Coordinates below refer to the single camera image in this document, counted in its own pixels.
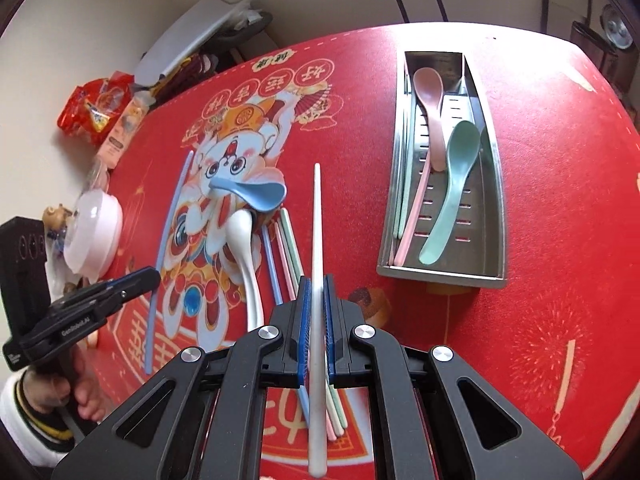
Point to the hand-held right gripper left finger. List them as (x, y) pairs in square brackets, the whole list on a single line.
[(304, 330)]

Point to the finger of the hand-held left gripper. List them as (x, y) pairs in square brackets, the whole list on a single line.
[(125, 296), (140, 276)]

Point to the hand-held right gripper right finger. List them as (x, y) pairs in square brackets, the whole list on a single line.
[(329, 330)]

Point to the blue chopstick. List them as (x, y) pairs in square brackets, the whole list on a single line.
[(150, 350), (271, 260)]

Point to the white chopstick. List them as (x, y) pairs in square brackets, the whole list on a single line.
[(317, 220)]

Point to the white spoon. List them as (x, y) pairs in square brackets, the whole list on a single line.
[(242, 232)]

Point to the blue spoon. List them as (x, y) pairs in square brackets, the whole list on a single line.
[(260, 195)]

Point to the metal utensil tray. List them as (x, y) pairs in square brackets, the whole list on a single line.
[(475, 255)]

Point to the person's left forearm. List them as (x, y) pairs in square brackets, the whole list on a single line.
[(30, 425)]

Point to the person's left hand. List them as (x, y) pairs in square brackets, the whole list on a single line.
[(87, 385)]

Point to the small toy figure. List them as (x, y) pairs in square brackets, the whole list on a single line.
[(56, 217)]

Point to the white lidded bowl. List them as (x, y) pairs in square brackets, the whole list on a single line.
[(95, 225)]

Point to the green chopstick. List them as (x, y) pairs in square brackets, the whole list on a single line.
[(291, 245), (404, 185)]

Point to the pink box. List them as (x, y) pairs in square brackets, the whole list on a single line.
[(120, 135)]

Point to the red snack bag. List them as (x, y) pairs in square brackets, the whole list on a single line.
[(87, 110)]

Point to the dark red cloth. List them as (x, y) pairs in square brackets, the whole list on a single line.
[(185, 75)]

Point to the green spoon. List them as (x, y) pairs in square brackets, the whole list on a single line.
[(462, 147)]

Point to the white board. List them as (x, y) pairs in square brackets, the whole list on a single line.
[(190, 35)]

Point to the pink spoon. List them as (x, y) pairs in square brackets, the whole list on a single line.
[(427, 90)]

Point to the red printed table mat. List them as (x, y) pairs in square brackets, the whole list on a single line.
[(550, 185)]

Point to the dark stool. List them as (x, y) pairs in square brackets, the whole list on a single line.
[(245, 30)]

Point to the dark rice cooker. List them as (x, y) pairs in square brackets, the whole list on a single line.
[(595, 55)]

